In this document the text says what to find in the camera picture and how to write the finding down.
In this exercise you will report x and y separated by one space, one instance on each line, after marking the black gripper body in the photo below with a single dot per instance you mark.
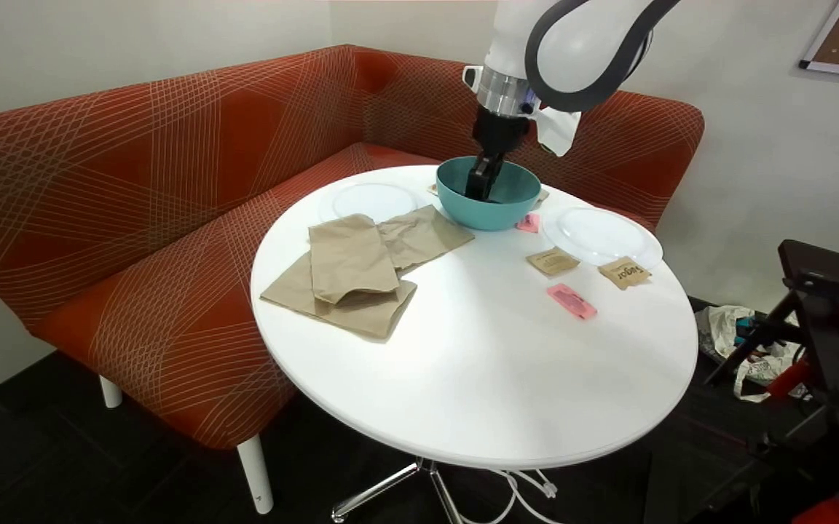
499 131

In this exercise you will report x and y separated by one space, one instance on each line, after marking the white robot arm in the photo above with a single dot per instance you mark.
575 45

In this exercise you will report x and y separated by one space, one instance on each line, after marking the teal bowl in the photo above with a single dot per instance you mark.
508 211

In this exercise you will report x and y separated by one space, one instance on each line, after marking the pink sweetener packet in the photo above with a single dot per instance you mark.
527 224
572 301

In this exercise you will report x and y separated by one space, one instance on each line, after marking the crumpled brown paper napkin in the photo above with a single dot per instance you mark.
428 236

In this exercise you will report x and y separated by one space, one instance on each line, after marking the clear plastic plate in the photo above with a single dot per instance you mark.
372 198
594 234

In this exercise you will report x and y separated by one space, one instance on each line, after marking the folded brown paper napkin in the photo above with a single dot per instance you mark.
349 257

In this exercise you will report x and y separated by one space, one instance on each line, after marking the large brown paper napkin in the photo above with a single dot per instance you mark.
362 314

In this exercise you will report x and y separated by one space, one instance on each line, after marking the white bag on floor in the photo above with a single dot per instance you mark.
726 329

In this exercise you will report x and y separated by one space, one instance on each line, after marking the chrome table base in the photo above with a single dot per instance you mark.
378 487

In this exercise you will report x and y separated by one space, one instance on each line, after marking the orange patterned corner sofa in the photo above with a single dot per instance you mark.
145 192

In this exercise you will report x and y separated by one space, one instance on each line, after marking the white sofa leg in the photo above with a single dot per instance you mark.
109 394
257 476

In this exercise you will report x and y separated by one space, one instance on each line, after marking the black and red cart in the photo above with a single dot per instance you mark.
827 367

